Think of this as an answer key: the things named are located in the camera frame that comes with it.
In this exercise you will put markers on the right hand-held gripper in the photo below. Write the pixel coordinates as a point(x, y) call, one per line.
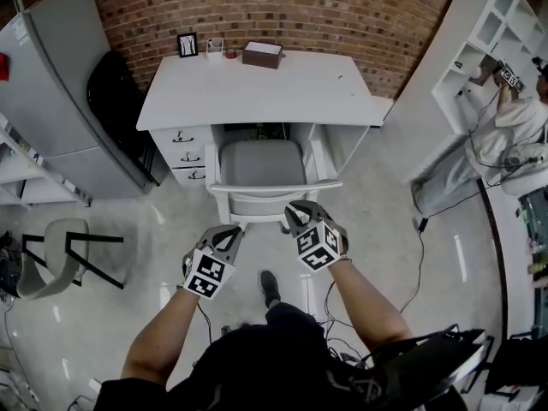
point(319, 246)

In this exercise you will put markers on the white shelving rack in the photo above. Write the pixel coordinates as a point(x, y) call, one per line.
point(43, 191)

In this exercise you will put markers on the white pen cup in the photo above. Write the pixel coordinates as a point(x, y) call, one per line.
point(214, 51)

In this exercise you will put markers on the white drawer with black handle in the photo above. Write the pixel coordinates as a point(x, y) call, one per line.
point(190, 175)
point(182, 137)
point(188, 157)

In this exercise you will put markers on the black flat pack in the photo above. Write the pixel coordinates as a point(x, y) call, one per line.
point(428, 362)

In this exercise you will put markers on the black stand with bag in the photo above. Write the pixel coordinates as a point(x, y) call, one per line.
point(522, 362)

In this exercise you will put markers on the gray refrigerator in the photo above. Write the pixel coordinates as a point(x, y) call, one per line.
point(55, 101)

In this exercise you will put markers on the person's right forearm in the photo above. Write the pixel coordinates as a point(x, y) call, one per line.
point(364, 306)

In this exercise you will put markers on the person's right black shoe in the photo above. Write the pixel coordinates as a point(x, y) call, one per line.
point(269, 287)

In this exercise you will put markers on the small white power strip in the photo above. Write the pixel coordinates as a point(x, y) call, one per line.
point(95, 385)

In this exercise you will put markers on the brown tissue box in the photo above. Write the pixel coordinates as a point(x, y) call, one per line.
point(262, 57)

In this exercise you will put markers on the white table with black edge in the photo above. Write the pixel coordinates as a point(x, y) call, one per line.
point(505, 251)

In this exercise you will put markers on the white desk with drawers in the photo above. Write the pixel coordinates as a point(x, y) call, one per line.
point(257, 88)

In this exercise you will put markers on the red paper sheet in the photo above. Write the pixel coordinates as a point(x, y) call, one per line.
point(4, 67)

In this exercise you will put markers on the person's black clothing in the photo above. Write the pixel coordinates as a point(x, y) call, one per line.
point(274, 366)

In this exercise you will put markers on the white hutch cabinet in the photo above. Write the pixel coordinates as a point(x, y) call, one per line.
point(445, 88)

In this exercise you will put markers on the black tripod device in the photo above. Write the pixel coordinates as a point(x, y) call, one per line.
point(8, 268)

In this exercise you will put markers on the black power adapter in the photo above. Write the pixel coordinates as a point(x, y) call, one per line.
point(422, 224)

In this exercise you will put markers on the gray chair with black legs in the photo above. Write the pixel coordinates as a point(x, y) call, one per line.
point(60, 246)

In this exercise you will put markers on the white chair with gray seat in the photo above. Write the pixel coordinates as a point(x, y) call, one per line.
point(261, 161)

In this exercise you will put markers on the black picture frame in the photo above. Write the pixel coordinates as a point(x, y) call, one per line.
point(188, 45)

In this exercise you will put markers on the person's left forearm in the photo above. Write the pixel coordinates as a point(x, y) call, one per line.
point(162, 336)

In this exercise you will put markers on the black folding chair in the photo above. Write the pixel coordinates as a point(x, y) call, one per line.
point(115, 101)

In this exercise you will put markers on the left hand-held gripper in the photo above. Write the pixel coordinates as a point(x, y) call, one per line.
point(207, 274)

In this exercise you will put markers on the glass tank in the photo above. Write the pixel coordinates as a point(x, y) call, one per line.
point(535, 229)

